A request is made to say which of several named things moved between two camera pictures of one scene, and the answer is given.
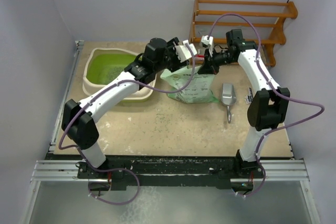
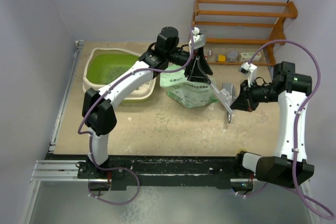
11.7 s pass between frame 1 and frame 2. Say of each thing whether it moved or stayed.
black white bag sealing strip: moved
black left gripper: moved
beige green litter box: stayed
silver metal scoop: stayed
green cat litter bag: stayed
